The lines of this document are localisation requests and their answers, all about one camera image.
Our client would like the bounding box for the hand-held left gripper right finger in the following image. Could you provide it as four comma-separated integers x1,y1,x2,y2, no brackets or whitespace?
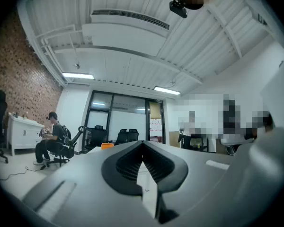
142,140,189,196

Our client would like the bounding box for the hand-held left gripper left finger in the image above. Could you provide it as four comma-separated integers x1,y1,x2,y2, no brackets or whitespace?
101,140,143,196

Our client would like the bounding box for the brown cardboard sheet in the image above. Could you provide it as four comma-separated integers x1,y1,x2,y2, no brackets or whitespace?
169,131,182,148

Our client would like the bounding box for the black mesh office chair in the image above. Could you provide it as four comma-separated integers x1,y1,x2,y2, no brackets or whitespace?
83,125,108,151
115,129,128,146
46,125,85,167
126,128,139,143

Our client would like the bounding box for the black framed glass door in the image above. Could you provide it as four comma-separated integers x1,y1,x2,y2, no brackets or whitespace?
145,98,167,144

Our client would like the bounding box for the black framed glass partition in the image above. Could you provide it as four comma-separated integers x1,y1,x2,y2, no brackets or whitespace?
83,90,147,151

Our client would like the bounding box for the ceiling light panel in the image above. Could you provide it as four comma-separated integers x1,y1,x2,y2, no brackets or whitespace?
62,72,95,80
153,86,181,96

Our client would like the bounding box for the white cabinet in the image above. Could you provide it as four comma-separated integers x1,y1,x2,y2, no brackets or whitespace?
7,112,45,156

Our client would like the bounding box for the black floor cable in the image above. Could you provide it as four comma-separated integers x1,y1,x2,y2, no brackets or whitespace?
0,165,42,182

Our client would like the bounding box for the black head camera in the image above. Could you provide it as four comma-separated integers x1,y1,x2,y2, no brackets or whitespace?
169,0,188,19

